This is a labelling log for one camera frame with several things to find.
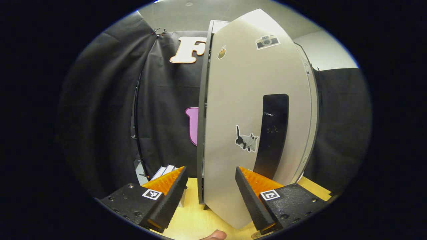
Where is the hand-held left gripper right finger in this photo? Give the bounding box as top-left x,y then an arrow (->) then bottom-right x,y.
235,166 -> 329,235

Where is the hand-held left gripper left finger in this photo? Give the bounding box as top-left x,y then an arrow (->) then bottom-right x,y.
99,166 -> 189,234

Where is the white and grey cabinet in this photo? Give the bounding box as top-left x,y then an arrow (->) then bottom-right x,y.
196,19 -> 231,205

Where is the thin black cable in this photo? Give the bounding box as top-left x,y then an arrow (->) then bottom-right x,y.
132,68 -> 150,179

